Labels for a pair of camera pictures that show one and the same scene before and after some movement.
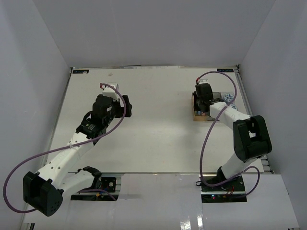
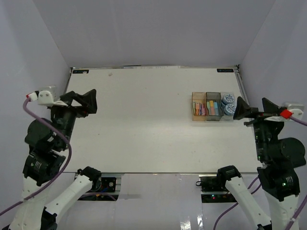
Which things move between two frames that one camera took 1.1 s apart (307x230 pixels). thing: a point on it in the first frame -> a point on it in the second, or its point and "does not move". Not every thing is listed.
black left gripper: [121, 110] -> [89, 99]
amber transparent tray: [197, 118] does not move
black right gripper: [196, 108] -> [242, 109]
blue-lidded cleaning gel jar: [228, 97] does not move
